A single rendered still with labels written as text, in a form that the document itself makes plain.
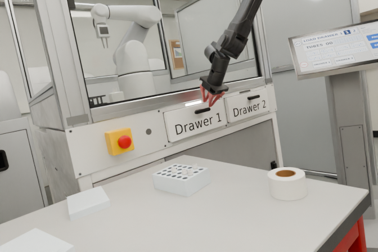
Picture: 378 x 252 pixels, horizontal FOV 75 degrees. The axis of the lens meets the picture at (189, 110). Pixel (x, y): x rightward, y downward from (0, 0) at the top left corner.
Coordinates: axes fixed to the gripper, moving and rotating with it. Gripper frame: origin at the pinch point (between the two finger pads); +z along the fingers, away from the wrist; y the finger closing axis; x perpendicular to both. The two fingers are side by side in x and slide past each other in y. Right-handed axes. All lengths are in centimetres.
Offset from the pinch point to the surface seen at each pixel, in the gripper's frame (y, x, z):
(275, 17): 82, -151, -11
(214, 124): -3.7, -3.7, 9.0
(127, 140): -5.8, 36.4, 2.2
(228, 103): 0.4, -13.3, 3.6
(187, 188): -31.4, 34.4, -4.5
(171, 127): -1.7, 16.9, 6.2
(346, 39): -2, -96, -24
